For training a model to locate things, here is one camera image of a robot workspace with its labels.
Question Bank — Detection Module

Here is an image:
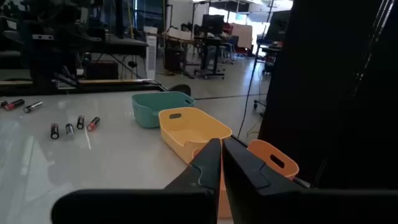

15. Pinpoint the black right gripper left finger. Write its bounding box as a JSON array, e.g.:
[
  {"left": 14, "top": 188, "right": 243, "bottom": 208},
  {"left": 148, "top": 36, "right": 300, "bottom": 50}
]
[{"left": 51, "top": 138, "right": 222, "bottom": 224}]

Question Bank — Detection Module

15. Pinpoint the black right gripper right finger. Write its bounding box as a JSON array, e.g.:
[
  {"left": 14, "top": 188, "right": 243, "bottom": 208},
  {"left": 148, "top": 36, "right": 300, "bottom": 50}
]
[{"left": 221, "top": 138, "right": 398, "bottom": 224}]

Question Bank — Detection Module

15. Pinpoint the orange plastic bin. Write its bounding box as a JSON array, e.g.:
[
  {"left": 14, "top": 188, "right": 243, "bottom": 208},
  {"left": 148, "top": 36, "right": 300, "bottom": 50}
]
[{"left": 191, "top": 139, "right": 300, "bottom": 219}]

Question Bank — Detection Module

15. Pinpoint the yellow plastic bin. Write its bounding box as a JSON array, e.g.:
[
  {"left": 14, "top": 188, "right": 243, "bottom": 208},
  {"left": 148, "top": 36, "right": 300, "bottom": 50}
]
[{"left": 158, "top": 106, "right": 233, "bottom": 166}]

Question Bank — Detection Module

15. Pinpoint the teal plastic bin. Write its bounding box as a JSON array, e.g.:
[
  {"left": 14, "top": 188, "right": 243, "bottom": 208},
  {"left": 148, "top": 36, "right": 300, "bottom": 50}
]
[{"left": 131, "top": 91, "right": 196, "bottom": 129}]

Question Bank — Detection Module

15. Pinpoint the thin white strip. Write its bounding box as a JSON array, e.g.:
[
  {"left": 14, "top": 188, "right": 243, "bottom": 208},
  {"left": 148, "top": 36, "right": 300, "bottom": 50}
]
[{"left": 84, "top": 125, "right": 92, "bottom": 151}]

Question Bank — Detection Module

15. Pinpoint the white tower heater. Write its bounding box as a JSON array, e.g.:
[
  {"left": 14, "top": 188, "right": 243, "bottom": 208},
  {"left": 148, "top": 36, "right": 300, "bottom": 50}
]
[{"left": 146, "top": 35, "right": 157, "bottom": 80}]

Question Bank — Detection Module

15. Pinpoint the black standing desk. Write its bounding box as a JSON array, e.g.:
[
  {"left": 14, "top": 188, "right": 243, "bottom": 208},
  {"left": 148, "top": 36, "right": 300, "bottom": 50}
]
[{"left": 193, "top": 35, "right": 227, "bottom": 80}]

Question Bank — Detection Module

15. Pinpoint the dark brown box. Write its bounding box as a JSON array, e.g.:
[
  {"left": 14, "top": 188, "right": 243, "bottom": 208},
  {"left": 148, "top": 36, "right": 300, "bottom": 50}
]
[{"left": 85, "top": 60, "right": 119, "bottom": 80}]

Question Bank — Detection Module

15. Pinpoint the black workbench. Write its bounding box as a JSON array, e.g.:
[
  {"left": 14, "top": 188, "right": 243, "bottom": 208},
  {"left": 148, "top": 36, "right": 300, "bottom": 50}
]
[{"left": 90, "top": 33, "right": 149, "bottom": 57}]

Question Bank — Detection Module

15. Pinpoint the black computer monitor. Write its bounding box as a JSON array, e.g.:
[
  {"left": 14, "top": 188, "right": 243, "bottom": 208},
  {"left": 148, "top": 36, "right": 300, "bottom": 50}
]
[{"left": 201, "top": 14, "right": 225, "bottom": 35}]

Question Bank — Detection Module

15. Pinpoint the long black floor cable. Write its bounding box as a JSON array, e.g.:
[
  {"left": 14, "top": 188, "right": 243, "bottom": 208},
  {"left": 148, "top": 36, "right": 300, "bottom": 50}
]
[{"left": 237, "top": 0, "right": 276, "bottom": 138}]

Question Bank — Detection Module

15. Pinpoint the black coiled cable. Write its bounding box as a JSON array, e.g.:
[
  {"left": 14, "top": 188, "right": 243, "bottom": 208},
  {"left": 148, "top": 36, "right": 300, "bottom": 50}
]
[{"left": 169, "top": 83, "right": 192, "bottom": 96}]

